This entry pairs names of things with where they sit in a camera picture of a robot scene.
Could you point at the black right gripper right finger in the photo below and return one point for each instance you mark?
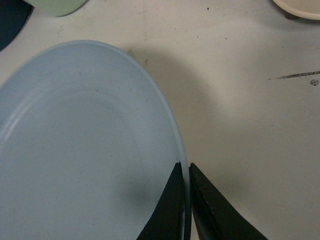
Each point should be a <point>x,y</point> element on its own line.
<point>215,218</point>

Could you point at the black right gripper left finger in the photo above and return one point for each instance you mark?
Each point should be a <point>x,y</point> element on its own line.
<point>166,221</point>

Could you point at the blue plastic plate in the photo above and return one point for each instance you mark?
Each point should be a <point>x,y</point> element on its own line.
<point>87,145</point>

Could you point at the cream white toaster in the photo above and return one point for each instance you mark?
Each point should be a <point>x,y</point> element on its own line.
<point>307,9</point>

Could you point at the green plastic bowl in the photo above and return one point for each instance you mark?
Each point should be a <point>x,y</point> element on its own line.
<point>57,8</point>

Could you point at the dark blue saucepan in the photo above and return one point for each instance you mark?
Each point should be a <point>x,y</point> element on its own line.
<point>13,16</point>

